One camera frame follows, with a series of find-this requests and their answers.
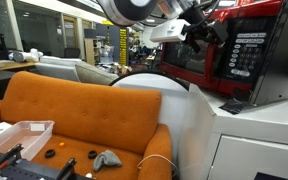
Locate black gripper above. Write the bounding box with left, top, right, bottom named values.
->
left=181, top=4, right=229, bottom=54

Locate red microwave door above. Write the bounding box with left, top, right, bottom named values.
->
left=159, top=8, right=233, bottom=92

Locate red and black microwave body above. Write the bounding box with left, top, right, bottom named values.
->
left=213, top=0, right=288, bottom=107

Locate white cabinet under microwave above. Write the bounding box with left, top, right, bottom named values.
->
left=178, top=83, right=288, bottom=180

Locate wooden framed glass door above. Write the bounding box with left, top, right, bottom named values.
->
left=63, top=15, right=79, bottom=49

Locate black tape patch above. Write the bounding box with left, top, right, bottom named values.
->
left=219, top=98, right=252, bottom=116

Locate yellow pillar sign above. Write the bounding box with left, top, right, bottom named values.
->
left=119, top=28, right=129, bottom=67

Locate wooden shelf unit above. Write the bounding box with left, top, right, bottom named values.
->
left=83, top=37, right=102, bottom=66

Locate white cabinet drawer front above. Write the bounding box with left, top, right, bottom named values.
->
left=207, top=134, right=288, bottom=180

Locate black office chair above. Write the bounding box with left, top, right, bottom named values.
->
left=63, top=47, right=82, bottom=59

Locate orange fabric sofa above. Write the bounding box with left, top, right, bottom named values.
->
left=0, top=70, right=173, bottom=180

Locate white sofa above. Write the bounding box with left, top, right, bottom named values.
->
left=33, top=55, right=83, bottom=83

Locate grey crumpled cloth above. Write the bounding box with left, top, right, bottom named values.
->
left=92, top=149, right=123, bottom=173

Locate white device on desk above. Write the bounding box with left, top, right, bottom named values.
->
left=8, top=48, right=44, bottom=63

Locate black clamp lever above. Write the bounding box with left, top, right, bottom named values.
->
left=55, top=157, right=78, bottom=180

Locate black round lid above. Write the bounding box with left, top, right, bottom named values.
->
left=44, top=148, right=56, bottom=159

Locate light wooden desk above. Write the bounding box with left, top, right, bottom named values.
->
left=0, top=59, right=38, bottom=72

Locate clear plastic bin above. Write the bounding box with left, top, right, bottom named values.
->
left=0, top=119, right=56, bottom=162

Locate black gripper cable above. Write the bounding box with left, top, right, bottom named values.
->
left=192, top=0, right=220, bottom=26

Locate thin white cable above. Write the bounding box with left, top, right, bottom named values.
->
left=136, top=153, right=179, bottom=178

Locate black rubber ring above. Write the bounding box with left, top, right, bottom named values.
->
left=87, top=150, right=98, bottom=160

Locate red handled black clamp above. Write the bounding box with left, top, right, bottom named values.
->
left=0, top=143, right=24, bottom=171

